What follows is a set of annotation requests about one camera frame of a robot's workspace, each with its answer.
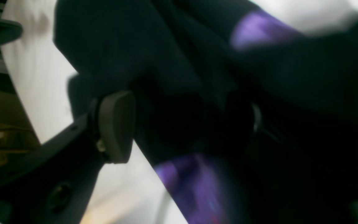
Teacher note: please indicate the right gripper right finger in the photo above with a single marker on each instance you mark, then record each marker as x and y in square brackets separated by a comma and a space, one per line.
[257, 118]

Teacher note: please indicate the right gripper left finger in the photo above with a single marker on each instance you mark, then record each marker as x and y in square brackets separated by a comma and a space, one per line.
[54, 183]

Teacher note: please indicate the black graphic T-shirt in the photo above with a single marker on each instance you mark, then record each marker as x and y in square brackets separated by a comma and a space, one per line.
[195, 67]

